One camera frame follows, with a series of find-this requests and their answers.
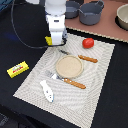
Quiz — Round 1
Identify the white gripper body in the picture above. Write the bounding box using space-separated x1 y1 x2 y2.
46 15 67 45

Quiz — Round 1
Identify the yellow cheese wedge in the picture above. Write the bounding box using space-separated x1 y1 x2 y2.
45 36 52 46

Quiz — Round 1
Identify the grey pot with handle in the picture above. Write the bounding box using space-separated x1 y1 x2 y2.
79 0 104 25

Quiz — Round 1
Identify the red toy tomato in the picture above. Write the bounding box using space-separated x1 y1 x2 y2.
82 38 94 48

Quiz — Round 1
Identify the yellow butter box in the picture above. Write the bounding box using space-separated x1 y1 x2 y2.
7 61 29 78

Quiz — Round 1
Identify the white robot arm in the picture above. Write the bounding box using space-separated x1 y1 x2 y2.
26 0 66 45

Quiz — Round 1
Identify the small grey pot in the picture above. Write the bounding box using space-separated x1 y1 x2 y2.
65 1 80 19

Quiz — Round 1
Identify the round wooden plate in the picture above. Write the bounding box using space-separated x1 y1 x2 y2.
56 55 83 78

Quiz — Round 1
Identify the pink toy stove board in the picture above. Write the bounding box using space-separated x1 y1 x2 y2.
65 0 128 42

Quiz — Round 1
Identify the beige bowl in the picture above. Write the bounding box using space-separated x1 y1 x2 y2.
117 4 128 30

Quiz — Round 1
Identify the beige woven placemat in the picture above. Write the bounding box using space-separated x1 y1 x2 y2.
14 34 115 128

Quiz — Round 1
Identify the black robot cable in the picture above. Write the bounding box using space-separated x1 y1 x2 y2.
10 0 67 50

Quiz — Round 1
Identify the wooden handled fork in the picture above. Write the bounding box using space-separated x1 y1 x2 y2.
45 70 86 89

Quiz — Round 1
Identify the wooden handled knife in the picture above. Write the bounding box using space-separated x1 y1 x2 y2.
58 49 98 63

